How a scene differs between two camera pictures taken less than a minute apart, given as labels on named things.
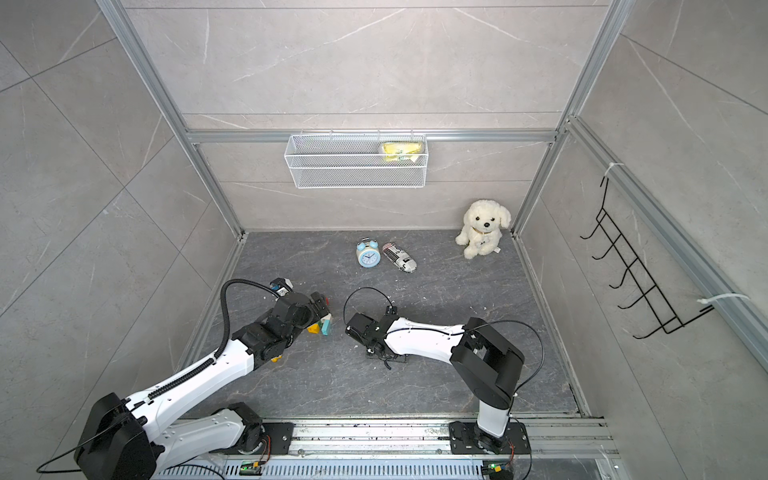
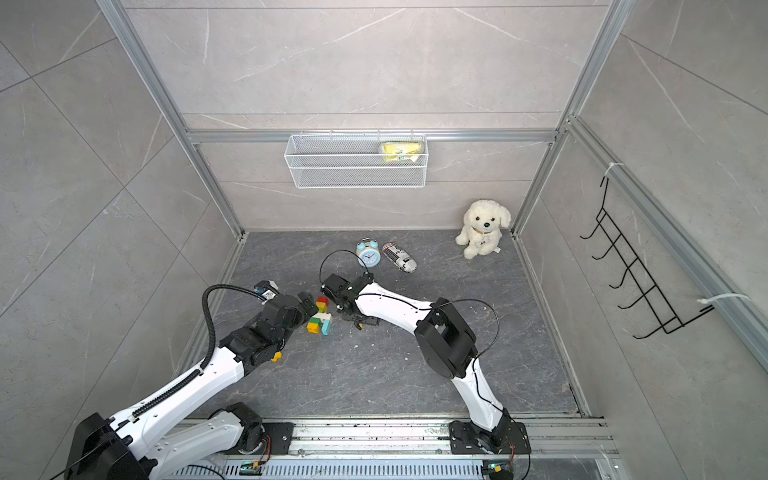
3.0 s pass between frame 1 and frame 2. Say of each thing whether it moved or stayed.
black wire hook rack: stayed
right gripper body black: moved
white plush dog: stayed
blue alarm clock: stayed
